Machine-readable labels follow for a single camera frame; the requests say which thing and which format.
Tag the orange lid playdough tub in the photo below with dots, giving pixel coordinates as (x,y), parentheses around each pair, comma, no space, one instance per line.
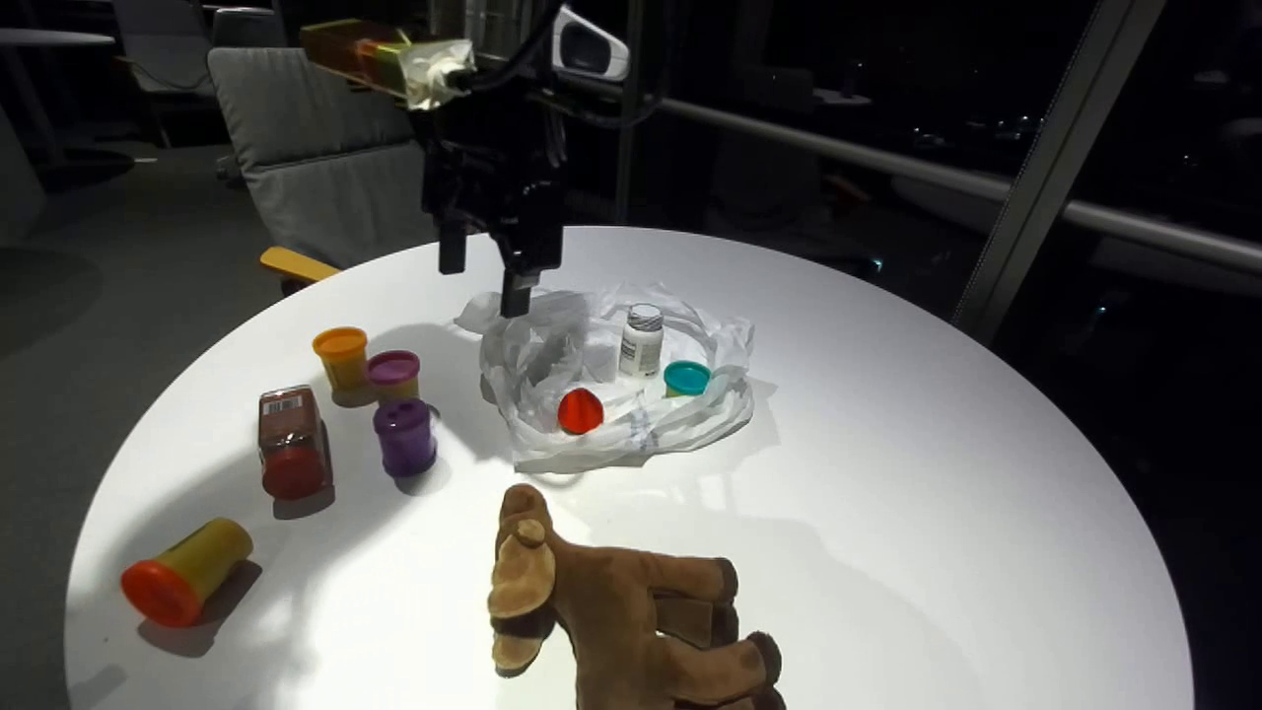
(345,365)

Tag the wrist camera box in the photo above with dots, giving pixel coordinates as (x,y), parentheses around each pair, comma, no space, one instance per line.
(378,59)

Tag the small red lid container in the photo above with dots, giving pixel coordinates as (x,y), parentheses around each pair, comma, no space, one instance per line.
(583,411)

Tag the teal lid playdough tub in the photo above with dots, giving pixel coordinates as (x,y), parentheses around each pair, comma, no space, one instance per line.
(688,375)

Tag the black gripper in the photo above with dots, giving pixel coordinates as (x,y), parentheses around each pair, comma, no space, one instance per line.
(496,165)

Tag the white pill bottle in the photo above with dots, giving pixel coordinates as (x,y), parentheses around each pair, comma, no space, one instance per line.
(641,341)

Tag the magenta lid playdough tub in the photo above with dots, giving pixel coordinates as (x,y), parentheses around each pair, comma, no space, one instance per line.
(395,375)

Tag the lying red lid yellow tub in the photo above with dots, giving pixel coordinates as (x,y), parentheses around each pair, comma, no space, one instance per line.
(174,584)

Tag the red lid spice jar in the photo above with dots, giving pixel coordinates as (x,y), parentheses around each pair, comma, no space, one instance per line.
(294,446)

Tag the grey lounge chair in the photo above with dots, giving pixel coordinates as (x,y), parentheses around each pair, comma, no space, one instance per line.
(328,169)

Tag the metal window railing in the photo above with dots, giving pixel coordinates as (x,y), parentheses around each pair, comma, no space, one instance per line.
(1113,223)

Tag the purple playdough tub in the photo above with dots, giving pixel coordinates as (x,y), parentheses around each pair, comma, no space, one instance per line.
(405,438)

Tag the white plastic bag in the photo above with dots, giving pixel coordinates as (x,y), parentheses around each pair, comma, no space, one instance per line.
(574,341)

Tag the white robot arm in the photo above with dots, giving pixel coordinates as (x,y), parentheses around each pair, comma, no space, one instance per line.
(550,51)

